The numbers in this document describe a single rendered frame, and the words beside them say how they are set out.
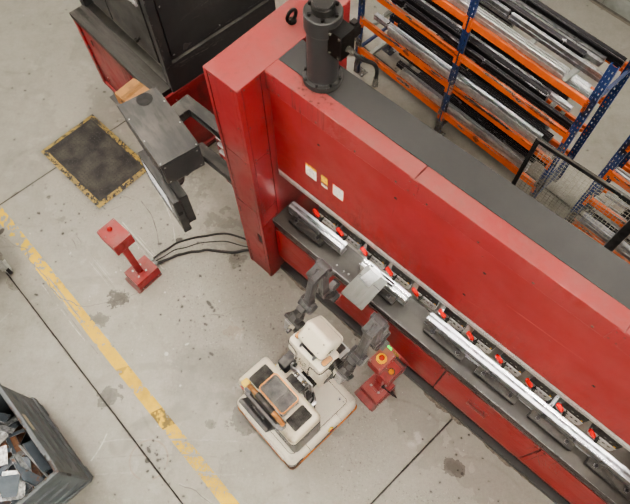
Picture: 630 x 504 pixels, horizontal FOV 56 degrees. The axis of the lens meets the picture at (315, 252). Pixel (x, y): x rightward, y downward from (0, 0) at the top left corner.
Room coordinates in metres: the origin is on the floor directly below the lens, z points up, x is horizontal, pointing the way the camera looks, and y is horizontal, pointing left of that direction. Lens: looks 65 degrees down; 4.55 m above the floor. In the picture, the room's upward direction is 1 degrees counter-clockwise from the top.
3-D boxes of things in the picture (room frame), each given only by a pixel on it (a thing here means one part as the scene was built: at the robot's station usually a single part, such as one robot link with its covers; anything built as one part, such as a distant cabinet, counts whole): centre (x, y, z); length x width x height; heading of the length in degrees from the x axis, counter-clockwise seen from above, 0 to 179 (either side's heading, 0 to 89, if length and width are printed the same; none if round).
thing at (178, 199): (1.94, 0.90, 1.42); 0.45 x 0.12 x 0.36; 34
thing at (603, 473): (0.25, -1.69, 0.89); 0.30 x 0.05 x 0.03; 47
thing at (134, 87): (3.02, 1.37, 1.04); 0.30 x 0.26 x 0.12; 42
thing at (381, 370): (0.98, -0.46, 0.75); 0.20 x 0.16 x 0.18; 41
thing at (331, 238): (1.91, -0.02, 0.92); 0.50 x 0.06 x 0.10; 47
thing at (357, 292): (1.43, -0.32, 1.00); 0.26 x 0.18 x 0.01; 137
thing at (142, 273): (1.96, 1.45, 0.41); 0.25 x 0.20 x 0.83; 137
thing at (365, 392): (0.96, -0.44, 0.06); 0.25 x 0.20 x 0.12; 131
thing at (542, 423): (0.53, -1.40, 0.89); 0.30 x 0.05 x 0.03; 47
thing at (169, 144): (2.03, 0.85, 1.53); 0.51 x 0.25 x 0.85; 34
